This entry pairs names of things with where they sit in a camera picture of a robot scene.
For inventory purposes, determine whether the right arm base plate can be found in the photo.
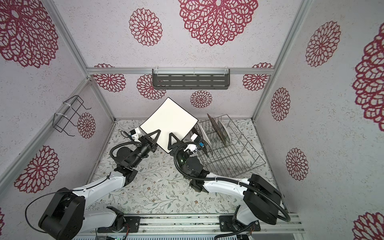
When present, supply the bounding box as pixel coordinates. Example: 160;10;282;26
219;215;261;232

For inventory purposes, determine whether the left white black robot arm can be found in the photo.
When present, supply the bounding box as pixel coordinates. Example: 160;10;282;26
38;130;161;240

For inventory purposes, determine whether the black wire wall basket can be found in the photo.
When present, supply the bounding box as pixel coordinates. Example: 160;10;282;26
52;95;91;137

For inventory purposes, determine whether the white square plate black rim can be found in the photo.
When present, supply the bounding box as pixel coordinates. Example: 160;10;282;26
197;123;213;149

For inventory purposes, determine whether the grey round plate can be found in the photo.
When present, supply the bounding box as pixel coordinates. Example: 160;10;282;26
218;121;232;145

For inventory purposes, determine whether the aluminium mounting rail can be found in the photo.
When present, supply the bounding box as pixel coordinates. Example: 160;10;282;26
125;214;305;235

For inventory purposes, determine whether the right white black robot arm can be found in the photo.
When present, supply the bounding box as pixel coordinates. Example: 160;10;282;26
168;133;291;229

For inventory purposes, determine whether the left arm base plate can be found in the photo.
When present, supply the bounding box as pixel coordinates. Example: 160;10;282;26
97;216;141;234

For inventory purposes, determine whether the dark square floral plate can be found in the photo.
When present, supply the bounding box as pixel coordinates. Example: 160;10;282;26
190;127;211;157

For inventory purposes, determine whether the chrome wire dish rack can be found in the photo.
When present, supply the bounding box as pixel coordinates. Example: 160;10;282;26
197;115;266;178

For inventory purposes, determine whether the grey slotted wall shelf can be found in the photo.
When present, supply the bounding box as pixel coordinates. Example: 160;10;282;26
152;69;231;90

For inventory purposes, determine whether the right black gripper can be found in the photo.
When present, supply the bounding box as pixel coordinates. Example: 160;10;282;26
172;134;194;181

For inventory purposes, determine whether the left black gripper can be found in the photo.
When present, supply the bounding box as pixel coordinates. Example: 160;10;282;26
131;129;161;169

